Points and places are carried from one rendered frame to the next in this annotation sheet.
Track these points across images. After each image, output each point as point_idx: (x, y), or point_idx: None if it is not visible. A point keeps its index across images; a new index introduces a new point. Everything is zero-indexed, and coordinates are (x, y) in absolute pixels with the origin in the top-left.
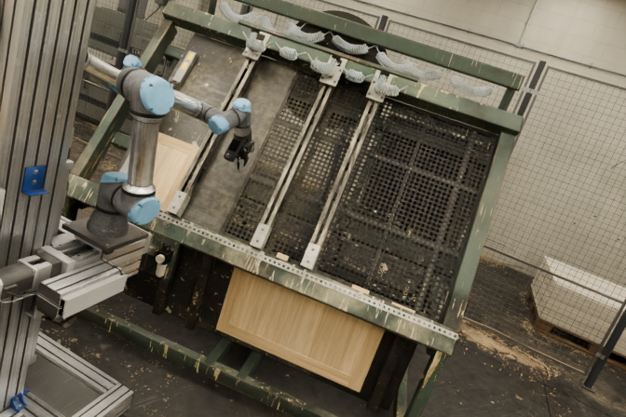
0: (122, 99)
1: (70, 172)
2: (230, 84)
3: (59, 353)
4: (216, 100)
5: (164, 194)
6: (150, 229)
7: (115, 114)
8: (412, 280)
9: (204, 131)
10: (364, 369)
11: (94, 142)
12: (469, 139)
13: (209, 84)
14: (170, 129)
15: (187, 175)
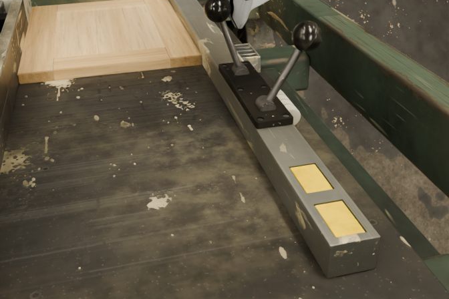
0: (361, 43)
1: None
2: (31, 257)
3: None
4: (64, 181)
5: (67, 16)
6: None
7: (329, 24)
8: None
9: (48, 107)
10: None
11: None
12: None
13: (147, 209)
14: (164, 79)
15: (11, 11)
